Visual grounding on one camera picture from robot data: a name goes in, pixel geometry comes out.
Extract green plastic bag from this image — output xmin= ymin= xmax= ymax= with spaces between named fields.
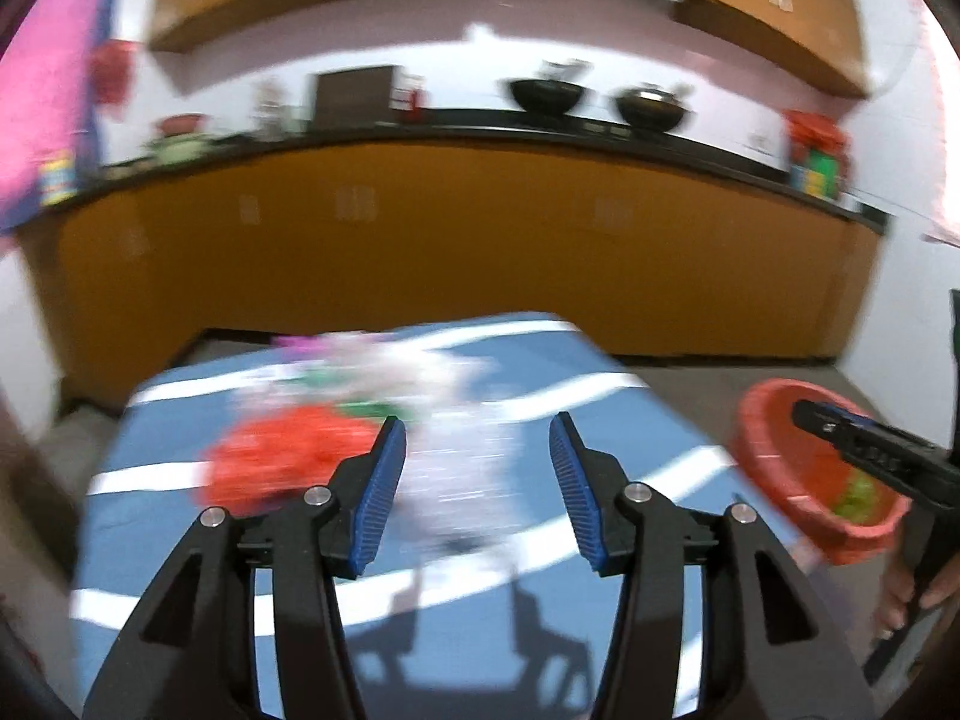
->
xmin=296 ymin=371 xmax=407 ymax=419

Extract clear bubble wrap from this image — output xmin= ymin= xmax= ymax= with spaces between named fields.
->
xmin=397 ymin=358 xmax=526 ymax=556

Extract purple plastic bag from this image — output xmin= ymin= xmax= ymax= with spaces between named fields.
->
xmin=272 ymin=335 xmax=332 ymax=358

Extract green-yellow plastic bag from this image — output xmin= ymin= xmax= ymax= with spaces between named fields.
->
xmin=832 ymin=470 xmax=880 ymax=527

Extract white plastic bag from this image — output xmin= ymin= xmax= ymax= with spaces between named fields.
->
xmin=233 ymin=332 xmax=493 ymax=421

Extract red trash basket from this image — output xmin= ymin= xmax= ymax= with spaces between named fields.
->
xmin=727 ymin=379 xmax=910 ymax=566

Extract lower orange kitchen cabinets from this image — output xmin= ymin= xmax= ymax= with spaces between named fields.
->
xmin=16 ymin=142 xmax=882 ymax=408

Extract right hand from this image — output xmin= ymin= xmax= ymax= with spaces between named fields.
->
xmin=872 ymin=532 xmax=960 ymax=640

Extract blue white striped tablecloth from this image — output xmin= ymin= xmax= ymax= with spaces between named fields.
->
xmin=70 ymin=314 xmax=763 ymax=718

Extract orange bag with boxes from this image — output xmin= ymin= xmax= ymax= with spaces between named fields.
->
xmin=782 ymin=109 xmax=850 ymax=202

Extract black countertop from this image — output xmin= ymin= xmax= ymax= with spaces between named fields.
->
xmin=49 ymin=109 xmax=893 ymax=236

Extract right black wok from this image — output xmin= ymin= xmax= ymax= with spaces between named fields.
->
xmin=613 ymin=85 xmax=688 ymax=133

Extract black wok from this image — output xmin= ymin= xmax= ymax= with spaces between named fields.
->
xmin=506 ymin=60 xmax=592 ymax=117
xmin=613 ymin=85 xmax=688 ymax=133

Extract red bottle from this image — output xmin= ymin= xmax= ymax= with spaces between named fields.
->
xmin=395 ymin=85 xmax=423 ymax=124

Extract clear bagged jars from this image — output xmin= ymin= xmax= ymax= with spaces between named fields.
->
xmin=254 ymin=78 xmax=295 ymax=142

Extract green basin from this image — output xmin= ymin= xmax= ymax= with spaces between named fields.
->
xmin=148 ymin=132 xmax=213 ymax=167

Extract left black wok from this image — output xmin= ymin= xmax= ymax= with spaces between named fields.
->
xmin=506 ymin=60 xmax=592 ymax=117

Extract dark cutting board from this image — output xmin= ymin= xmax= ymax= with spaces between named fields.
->
xmin=311 ymin=65 xmax=397 ymax=130

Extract red bowl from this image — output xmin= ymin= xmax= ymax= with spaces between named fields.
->
xmin=156 ymin=114 xmax=206 ymax=138

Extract yellow blue sponge pack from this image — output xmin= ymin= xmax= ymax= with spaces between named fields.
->
xmin=39 ymin=149 xmax=78 ymax=206

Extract red hanging bag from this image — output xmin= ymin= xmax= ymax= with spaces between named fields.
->
xmin=89 ymin=39 xmax=140 ymax=121

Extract pink blue curtain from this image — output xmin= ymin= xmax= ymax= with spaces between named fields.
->
xmin=2 ymin=0 xmax=114 ymax=232

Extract wall socket with cable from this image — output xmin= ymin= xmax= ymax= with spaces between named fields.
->
xmin=747 ymin=132 xmax=779 ymax=160

